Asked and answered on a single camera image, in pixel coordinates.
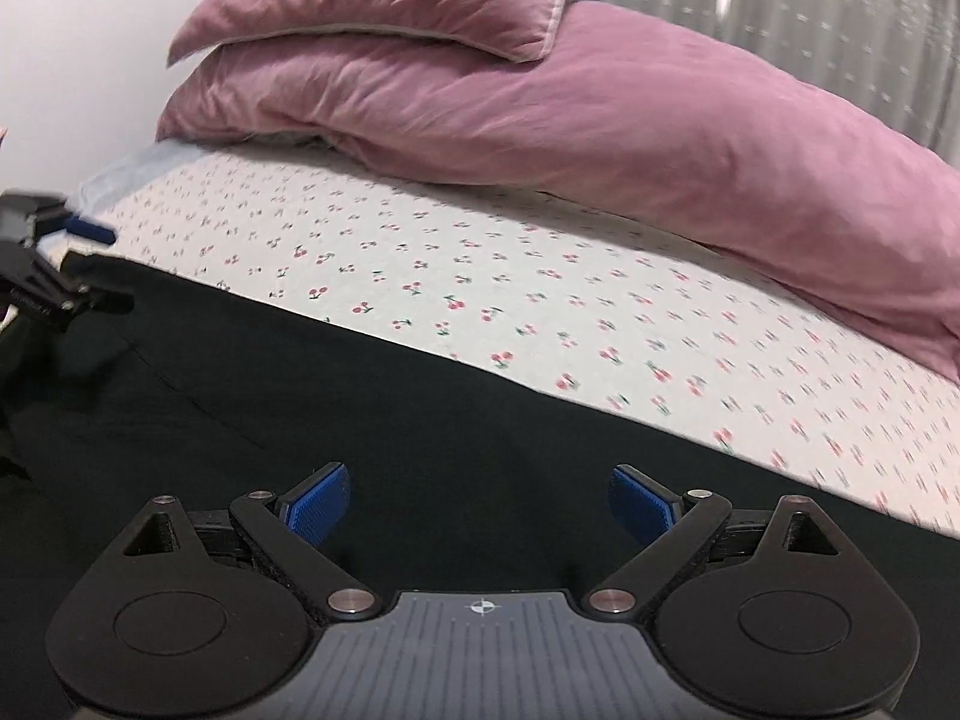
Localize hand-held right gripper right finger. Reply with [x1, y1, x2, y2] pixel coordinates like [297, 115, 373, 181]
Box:
[581, 465, 841, 623]

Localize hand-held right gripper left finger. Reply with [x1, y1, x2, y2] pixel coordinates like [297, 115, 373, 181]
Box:
[121, 461, 383, 623]

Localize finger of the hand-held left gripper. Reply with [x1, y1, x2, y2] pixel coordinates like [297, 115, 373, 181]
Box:
[0, 241, 137, 332]
[34, 199, 118, 247]

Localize black pants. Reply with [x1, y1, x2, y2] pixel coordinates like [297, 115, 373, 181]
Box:
[0, 251, 912, 695]

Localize light blue cloth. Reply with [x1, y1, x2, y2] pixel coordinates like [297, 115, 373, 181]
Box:
[77, 141, 226, 220]

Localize cherry print bed sheet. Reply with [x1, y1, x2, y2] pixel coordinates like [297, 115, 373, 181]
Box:
[79, 141, 960, 545]

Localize large pink pillow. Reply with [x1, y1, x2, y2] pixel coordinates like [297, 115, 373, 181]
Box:
[155, 1, 960, 383]

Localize grey curtain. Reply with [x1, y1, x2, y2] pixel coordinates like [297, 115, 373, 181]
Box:
[553, 0, 960, 160]

